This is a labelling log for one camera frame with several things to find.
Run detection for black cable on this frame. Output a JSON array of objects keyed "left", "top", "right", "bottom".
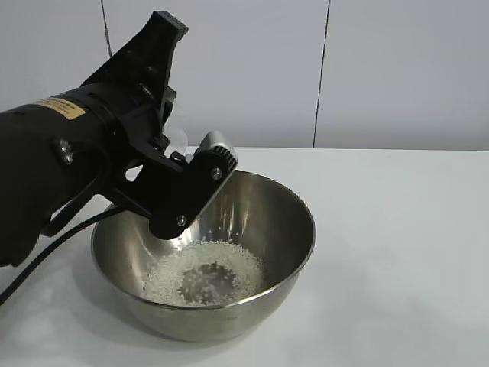
[{"left": 0, "top": 208, "right": 119, "bottom": 307}]

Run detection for translucent plastic measuring cup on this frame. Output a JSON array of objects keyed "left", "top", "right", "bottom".
[{"left": 164, "top": 86, "right": 191, "bottom": 156}]

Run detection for white rice grains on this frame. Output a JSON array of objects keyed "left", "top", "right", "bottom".
[{"left": 143, "top": 239, "right": 268, "bottom": 307}]

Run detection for stainless steel mixing bowl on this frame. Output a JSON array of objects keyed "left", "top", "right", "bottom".
[{"left": 90, "top": 169, "right": 317, "bottom": 343}]

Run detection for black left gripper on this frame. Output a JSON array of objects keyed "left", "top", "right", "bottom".
[{"left": 82, "top": 11, "right": 189, "bottom": 180}]

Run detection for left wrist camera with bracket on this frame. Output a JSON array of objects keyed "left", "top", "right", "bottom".
[{"left": 114, "top": 130, "right": 238, "bottom": 240}]

